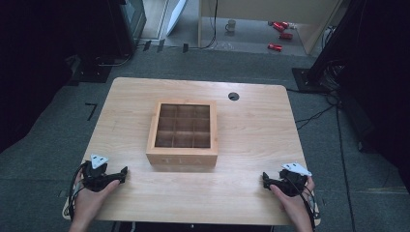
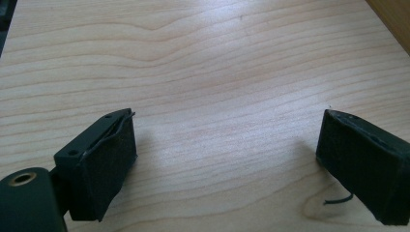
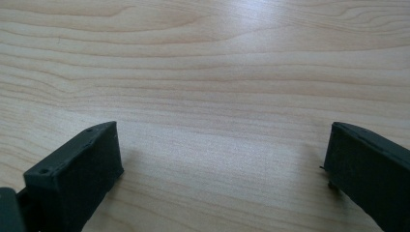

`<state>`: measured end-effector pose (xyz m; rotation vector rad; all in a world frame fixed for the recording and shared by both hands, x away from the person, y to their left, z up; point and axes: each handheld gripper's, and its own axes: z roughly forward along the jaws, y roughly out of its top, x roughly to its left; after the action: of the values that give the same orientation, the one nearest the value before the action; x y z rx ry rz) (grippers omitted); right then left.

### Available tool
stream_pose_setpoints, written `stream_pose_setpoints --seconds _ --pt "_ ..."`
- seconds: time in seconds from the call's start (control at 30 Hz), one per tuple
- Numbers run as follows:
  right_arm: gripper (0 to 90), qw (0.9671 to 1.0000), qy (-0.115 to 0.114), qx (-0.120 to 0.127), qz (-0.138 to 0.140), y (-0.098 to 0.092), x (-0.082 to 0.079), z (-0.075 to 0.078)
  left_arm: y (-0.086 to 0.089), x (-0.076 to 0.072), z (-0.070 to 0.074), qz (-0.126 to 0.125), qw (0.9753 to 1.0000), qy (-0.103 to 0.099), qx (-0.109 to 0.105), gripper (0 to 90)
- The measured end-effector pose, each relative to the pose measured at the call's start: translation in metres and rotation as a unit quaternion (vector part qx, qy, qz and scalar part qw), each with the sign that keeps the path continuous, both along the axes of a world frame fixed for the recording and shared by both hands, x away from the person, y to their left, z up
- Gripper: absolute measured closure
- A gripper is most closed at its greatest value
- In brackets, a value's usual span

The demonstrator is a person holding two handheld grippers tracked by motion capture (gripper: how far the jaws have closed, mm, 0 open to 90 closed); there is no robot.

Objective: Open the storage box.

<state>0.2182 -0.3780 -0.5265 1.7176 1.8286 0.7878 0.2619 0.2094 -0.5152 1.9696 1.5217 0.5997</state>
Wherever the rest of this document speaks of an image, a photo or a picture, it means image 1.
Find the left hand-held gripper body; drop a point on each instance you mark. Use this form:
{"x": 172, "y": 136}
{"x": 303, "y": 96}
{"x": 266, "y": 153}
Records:
{"x": 94, "y": 175}

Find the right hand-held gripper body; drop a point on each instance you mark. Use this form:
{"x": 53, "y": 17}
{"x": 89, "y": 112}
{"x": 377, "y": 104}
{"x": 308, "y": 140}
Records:
{"x": 292, "y": 182}

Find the wooden tea box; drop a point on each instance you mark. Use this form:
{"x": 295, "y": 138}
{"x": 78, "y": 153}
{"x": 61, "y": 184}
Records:
{"x": 182, "y": 158}

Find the person's right hand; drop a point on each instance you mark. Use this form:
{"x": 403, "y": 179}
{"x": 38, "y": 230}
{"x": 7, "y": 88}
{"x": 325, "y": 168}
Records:
{"x": 295, "y": 206}

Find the person's left hand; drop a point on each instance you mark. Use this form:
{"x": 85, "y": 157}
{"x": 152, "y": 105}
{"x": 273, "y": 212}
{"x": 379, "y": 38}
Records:
{"x": 88, "y": 201}

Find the red can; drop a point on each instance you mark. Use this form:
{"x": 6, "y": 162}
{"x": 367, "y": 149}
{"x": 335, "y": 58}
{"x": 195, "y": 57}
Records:
{"x": 275, "y": 47}
{"x": 286, "y": 35}
{"x": 280, "y": 25}

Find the black metal stand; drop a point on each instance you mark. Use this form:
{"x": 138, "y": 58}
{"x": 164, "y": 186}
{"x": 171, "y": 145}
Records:
{"x": 325, "y": 48}

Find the grey mug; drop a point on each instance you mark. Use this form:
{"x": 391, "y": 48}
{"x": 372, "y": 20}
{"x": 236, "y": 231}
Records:
{"x": 230, "y": 25}

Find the white board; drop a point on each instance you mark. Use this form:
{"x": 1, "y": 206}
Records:
{"x": 177, "y": 14}

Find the black stand base plate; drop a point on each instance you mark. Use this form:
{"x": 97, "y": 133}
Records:
{"x": 93, "y": 72}

